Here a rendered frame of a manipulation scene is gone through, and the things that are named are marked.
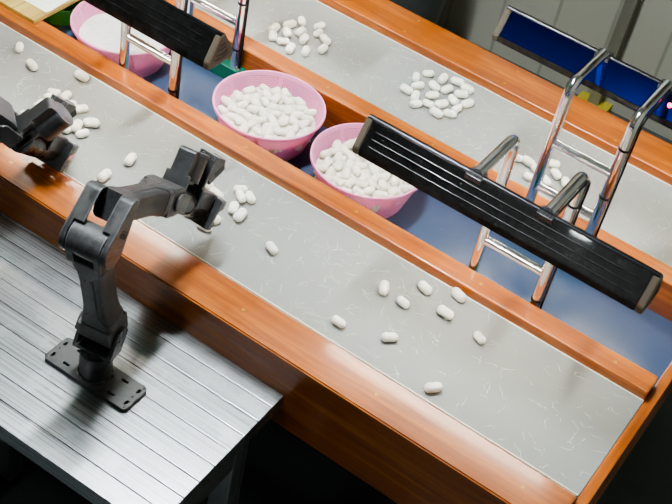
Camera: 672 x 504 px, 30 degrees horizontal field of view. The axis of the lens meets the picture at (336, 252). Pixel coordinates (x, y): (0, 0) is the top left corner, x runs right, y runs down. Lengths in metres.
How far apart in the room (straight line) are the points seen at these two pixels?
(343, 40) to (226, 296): 1.01
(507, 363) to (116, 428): 0.77
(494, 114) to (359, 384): 1.01
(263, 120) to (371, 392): 0.84
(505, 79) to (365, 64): 0.35
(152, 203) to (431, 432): 0.65
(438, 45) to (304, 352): 1.15
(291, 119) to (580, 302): 0.79
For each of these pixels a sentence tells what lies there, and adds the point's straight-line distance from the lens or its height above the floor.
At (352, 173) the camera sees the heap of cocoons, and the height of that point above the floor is 0.73.
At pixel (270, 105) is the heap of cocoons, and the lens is 2.98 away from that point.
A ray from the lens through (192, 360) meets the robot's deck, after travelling 2.46.
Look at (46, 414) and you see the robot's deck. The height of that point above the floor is 0.67.
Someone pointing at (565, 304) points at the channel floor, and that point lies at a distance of 2.77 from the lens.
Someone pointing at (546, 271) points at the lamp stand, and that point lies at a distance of 2.55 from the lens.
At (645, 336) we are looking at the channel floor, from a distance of 2.78.
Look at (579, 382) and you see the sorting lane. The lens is 2.53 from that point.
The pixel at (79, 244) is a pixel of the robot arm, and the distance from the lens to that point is 2.11.
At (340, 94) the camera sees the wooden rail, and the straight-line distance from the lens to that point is 3.02.
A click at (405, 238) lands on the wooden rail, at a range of 2.66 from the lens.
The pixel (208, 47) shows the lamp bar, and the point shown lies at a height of 1.08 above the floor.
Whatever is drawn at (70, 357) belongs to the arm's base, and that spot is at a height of 0.68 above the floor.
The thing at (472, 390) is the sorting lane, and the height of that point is 0.74.
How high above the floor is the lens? 2.52
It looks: 43 degrees down
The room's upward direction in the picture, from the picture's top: 13 degrees clockwise
